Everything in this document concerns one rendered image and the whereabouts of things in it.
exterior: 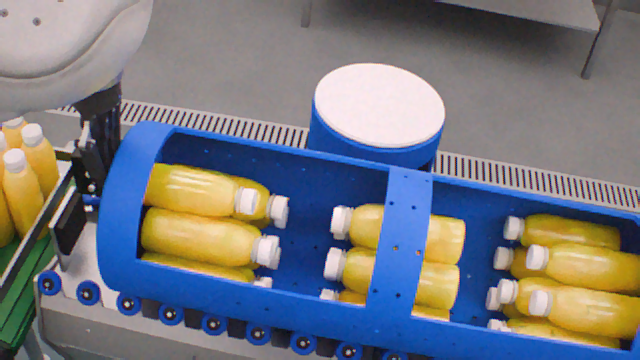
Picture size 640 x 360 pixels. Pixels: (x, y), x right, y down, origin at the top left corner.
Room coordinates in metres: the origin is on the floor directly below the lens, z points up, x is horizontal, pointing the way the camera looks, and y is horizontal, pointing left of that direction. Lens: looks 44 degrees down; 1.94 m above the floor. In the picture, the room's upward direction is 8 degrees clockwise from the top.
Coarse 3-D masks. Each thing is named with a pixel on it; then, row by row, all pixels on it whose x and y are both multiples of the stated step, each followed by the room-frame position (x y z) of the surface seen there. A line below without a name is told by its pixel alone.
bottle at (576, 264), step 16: (544, 256) 0.72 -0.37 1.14; (560, 256) 0.72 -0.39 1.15; (576, 256) 0.71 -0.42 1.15; (592, 256) 0.72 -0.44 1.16; (608, 256) 0.72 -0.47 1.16; (624, 256) 0.73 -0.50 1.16; (544, 272) 0.71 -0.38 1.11; (560, 272) 0.70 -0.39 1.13; (576, 272) 0.69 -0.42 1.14; (592, 272) 0.70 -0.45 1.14; (608, 272) 0.70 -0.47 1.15; (624, 272) 0.70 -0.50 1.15; (592, 288) 0.69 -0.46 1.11; (608, 288) 0.69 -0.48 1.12; (624, 288) 0.69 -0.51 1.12
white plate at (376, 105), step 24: (336, 72) 1.27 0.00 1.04; (360, 72) 1.28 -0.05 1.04; (384, 72) 1.29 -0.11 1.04; (408, 72) 1.31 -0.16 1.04; (336, 96) 1.18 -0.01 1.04; (360, 96) 1.19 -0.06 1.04; (384, 96) 1.21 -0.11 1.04; (408, 96) 1.22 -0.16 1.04; (432, 96) 1.23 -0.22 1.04; (336, 120) 1.10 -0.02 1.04; (360, 120) 1.11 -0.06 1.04; (384, 120) 1.12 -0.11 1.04; (408, 120) 1.14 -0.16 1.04; (432, 120) 1.15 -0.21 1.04; (384, 144) 1.05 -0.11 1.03; (408, 144) 1.06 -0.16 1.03
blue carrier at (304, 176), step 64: (128, 192) 0.67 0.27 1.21; (320, 192) 0.86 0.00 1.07; (384, 192) 0.85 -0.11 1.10; (448, 192) 0.84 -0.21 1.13; (512, 192) 0.78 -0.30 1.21; (128, 256) 0.61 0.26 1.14; (320, 256) 0.80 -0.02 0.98; (384, 256) 0.63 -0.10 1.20; (256, 320) 0.60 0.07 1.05; (320, 320) 0.58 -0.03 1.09; (384, 320) 0.58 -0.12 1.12
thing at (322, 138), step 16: (320, 128) 1.11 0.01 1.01; (320, 144) 1.10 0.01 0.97; (336, 144) 1.07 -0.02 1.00; (352, 144) 1.06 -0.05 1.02; (432, 144) 1.10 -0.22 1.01; (368, 160) 1.05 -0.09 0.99; (384, 160) 1.05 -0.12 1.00; (400, 160) 1.06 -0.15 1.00; (416, 160) 1.07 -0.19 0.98; (432, 160) 1.14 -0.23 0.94
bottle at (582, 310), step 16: (560, 288) 0.67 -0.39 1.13; (576, 288) 0.66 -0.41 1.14; (560, 304) 0.63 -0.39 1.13; (576, 304) 0.63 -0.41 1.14; (592, 304) 0.63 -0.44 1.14; (608, 304) 0.63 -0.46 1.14; (624, 304) 0.64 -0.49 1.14; (560, 320) 0.62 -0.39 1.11; (576, 320) 0.61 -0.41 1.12; (592, 320) 0.61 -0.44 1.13; (608, 320) 0.61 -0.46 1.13; (624, 320) 0.61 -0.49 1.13; (608, 336) 0.61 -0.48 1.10; (624, 336) 0.60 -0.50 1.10
